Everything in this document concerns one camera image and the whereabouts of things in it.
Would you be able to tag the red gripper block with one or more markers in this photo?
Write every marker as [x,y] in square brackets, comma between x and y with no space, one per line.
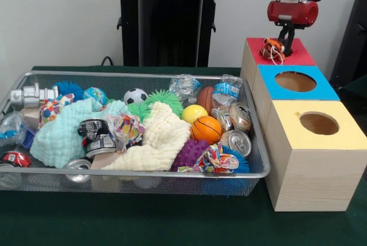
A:
[292,13]

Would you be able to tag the orange striped plush tiger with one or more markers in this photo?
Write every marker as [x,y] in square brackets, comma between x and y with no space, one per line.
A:
[271,48]

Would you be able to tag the orange toy basketball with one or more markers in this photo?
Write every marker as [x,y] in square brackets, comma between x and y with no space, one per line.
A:
[205,130]

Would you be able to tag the cream waffle cloth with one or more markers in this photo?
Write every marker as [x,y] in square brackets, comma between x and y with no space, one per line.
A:
[166,134]

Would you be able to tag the large colourful print cloth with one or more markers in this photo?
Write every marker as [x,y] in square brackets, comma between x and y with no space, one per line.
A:
[51,109]

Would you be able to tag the mint green waffle cloth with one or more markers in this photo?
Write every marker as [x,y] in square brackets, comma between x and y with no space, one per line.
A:
[57,140]

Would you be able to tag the silver mesh bin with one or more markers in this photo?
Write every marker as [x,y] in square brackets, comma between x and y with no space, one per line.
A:
[258,171]

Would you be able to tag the wooden three-hole box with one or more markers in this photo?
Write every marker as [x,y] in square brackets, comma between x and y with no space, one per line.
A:
[315,177]

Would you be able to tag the black chair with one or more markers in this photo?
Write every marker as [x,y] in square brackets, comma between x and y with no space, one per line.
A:
[352,42]

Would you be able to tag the dark green tablecloth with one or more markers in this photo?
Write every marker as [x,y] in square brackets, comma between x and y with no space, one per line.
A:
[143,220]
[357,91]

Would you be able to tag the purple spiky ball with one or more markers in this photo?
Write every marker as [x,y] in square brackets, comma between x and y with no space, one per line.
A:
[190,154]

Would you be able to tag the black and white soccer ball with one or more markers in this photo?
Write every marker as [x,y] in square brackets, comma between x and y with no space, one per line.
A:
[135,96]

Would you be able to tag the small colourful print cloth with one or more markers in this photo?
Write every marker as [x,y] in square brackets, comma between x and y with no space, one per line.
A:
[126,129]

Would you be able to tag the crushed black can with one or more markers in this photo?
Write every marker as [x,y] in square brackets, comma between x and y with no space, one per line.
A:
[96,135]

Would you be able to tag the silver toy figure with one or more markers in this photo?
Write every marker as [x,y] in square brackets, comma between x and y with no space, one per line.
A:
[31,97]

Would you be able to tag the red soda can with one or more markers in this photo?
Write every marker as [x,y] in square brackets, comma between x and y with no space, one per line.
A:
[15,158]

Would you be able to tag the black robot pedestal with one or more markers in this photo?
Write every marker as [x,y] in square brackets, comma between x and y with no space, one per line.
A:
[172,28]

